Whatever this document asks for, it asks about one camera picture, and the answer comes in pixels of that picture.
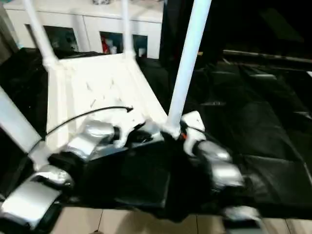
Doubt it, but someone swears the white plastic table top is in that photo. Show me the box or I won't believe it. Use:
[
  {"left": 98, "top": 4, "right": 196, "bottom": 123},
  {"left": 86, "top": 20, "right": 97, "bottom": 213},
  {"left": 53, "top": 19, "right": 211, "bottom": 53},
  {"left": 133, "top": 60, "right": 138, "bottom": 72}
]
[{"left": 30, "top": 52, "right": 171, "bottom": 171}]

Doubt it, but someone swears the white plastic table leg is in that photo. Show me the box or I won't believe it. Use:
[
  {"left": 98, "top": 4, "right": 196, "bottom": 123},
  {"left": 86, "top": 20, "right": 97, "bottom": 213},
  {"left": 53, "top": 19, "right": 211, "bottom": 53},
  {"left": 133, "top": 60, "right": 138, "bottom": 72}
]
[
  {"left": 23, "top": 0, "right": 59, "bottom": 70},
  {"left": 0, "top": 86, "right": 46, "bottom": 159},
  {"left": 120, "top": 0, "right": 136, "bottom": 58},
  {"left": 163, "top": 0, "right": 213, "bottom": 135}
]

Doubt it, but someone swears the black work mat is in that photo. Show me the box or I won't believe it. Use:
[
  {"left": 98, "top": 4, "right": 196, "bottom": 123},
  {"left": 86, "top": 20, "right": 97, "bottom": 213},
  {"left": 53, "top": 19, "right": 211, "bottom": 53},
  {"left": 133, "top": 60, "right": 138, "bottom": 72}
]
[{"left": 0, "top": 47, "right": 312, "bottom": 224}]

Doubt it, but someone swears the red package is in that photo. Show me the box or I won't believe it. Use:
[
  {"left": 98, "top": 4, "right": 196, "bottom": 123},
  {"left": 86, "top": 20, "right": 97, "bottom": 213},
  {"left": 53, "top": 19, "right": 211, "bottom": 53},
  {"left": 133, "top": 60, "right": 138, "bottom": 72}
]
[{"left": 101, "top": 36, "right": 110, "bottom": 54}]

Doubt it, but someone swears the dark long rod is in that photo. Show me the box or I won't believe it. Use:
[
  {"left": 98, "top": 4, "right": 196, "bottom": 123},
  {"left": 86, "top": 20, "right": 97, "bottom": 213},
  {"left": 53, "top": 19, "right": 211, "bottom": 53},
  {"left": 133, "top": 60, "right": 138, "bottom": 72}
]
[{"left": 223, "top": 49, "right": 312, "bottom": 61}]

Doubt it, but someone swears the white glass door cabinet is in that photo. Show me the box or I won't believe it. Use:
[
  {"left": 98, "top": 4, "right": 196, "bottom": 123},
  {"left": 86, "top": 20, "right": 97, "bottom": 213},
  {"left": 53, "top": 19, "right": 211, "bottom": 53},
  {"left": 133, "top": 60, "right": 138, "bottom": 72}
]
[{"left": 4, "top": 0, "right": 164, "bottom": 59}]

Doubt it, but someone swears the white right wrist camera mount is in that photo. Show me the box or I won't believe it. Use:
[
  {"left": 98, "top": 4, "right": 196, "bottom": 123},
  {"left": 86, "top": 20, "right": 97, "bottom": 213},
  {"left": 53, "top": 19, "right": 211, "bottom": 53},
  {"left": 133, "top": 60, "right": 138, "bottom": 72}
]
[{"left": 180, "top": 111, "right": 207, "bottom": 156}]

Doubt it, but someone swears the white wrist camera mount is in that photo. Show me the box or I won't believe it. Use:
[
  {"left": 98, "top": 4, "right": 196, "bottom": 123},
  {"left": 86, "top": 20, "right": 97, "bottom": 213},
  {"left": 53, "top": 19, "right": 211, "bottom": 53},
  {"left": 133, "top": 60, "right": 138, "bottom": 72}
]
[
  {"left": 112, "top": 109, "right": 147, "bottom": 148},
  {"left": 180, "top": 111, "right": 207, "bottom": 156}
]

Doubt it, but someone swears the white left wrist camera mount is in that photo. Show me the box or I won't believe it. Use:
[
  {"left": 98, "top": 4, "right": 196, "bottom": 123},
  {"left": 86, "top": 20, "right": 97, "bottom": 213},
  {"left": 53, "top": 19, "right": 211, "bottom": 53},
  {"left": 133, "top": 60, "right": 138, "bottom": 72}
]
[{"left": 112, "top": 109, "right": 147, "bottom": 148}]

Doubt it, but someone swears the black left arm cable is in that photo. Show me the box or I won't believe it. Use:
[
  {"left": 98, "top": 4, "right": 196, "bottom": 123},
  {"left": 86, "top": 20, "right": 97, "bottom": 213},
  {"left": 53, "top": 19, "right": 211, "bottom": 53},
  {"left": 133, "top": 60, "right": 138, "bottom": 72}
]
[{"left": 29, "top": 105, "right": 135, "bottom": 154}]

